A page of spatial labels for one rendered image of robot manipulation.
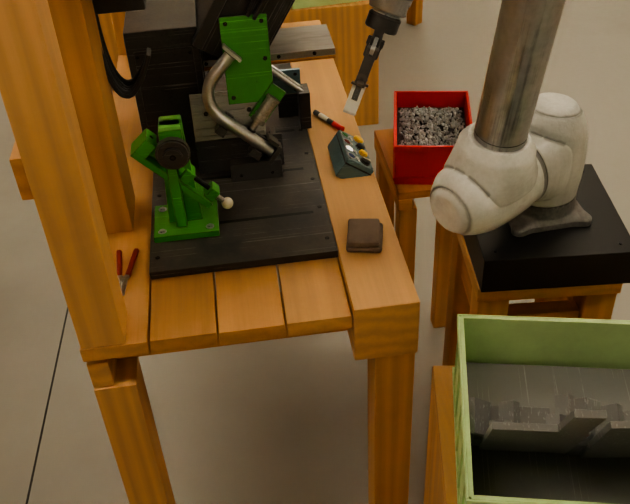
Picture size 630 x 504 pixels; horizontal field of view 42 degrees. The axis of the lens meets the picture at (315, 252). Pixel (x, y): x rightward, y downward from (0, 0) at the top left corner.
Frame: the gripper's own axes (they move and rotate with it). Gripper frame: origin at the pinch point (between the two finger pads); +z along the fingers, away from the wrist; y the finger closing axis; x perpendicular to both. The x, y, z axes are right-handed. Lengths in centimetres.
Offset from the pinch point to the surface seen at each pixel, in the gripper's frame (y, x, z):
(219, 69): 5.8, 32.7, 5.9
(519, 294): -20, -49, 23
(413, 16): 329, -13, 5
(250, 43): 10.9, 28.3, -1.6
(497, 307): -19, -46, 28
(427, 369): 57, -54, 88
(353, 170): 9.6, -5.9, 18.6
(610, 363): -42, -65, 22
